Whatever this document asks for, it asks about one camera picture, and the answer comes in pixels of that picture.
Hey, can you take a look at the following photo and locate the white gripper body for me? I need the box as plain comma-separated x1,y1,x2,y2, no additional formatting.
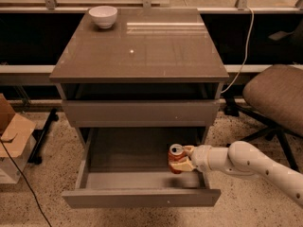
190,145,211,172

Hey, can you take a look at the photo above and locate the red coke can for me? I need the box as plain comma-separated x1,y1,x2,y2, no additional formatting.
168,144,187,174

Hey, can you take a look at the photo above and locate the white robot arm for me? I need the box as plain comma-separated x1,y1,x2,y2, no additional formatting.
168,141,303,207

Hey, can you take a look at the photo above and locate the open grey drawer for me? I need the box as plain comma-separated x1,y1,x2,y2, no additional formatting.
62,128,221,208

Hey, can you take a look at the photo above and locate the grey drawer cabinet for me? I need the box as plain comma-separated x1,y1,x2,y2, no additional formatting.
50,9,228,143

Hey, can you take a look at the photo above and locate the closed grey upper drawer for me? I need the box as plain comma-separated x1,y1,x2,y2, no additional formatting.
62,100,219,128

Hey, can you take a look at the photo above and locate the brown office chair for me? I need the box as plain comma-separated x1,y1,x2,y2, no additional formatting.
223,64,303,171

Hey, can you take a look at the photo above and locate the black stand leg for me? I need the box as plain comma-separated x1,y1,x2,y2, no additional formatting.
28,108,59,165

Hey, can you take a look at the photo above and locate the white ceramic bowl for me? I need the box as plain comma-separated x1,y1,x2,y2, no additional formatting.
88,6,117,28

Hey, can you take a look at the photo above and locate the cardboard box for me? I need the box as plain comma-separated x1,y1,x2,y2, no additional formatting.
0,94,36,183

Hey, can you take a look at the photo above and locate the white hanging cable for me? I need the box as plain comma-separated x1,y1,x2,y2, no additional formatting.
220,7,256,95

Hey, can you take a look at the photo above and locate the black floor cable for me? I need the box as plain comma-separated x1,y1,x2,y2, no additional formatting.
0,139,53,227

